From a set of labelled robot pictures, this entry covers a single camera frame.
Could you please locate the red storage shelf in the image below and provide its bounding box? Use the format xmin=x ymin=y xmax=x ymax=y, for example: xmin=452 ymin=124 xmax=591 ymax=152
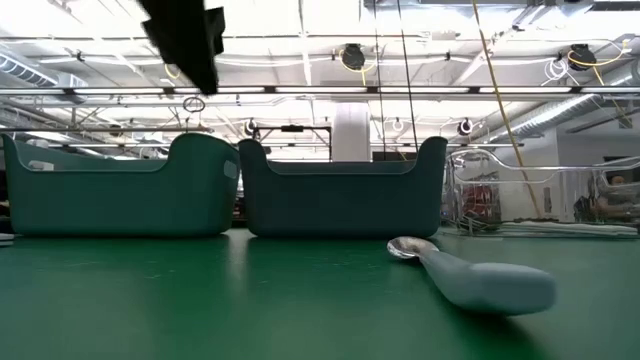
xmin=459 ymin=183 xmax=502 ymax=221

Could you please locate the teal-handled metal spoon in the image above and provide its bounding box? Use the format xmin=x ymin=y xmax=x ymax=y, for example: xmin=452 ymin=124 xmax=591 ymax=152
xmin=386 ymin=235 xmax=558 ymax=317

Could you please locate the black gantry frame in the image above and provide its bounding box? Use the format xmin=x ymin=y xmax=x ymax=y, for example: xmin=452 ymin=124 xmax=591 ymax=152
xmin=252 ymin=124 xmax=334 ymax=162

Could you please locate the silver ceiling air duct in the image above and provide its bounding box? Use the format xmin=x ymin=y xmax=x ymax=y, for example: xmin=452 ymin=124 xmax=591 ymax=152
xmin=0 ymin=52 xmax=89 ymax=99
xmin=487 ymin=62 xmax=640 ymax=146

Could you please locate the teal green plastic bin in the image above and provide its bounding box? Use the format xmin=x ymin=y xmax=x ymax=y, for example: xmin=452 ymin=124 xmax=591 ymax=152
xmin=1 ymin=132 xmax=241 ymax=238

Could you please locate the clear plastic bin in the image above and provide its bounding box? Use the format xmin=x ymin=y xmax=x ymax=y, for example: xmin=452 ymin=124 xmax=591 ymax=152
xmin=443 ymin=147 xmax=640 ymax=236

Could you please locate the blue-grey plastic bin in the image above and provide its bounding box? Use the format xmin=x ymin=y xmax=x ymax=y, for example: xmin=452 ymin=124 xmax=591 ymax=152
xmin=238 ymin=135 xmax=450 ymax=239

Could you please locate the person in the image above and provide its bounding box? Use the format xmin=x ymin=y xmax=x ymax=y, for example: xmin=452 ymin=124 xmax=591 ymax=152
xmin=574 ymin=173 xmax=640 ymax=225

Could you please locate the white building column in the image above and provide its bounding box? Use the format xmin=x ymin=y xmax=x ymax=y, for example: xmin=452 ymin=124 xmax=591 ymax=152
xmin=332 ymin=102 xmax=372 ymax=162

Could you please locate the yellow hanging cable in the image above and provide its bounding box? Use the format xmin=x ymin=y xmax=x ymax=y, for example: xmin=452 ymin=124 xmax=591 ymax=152
xmin=471 ymin=0 xmax=545 ymax=220

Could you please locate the long ceiling light bar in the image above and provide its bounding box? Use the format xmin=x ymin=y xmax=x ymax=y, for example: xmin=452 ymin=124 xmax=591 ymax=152
xmin=0 ymin=84 xmax=640 ymax=97

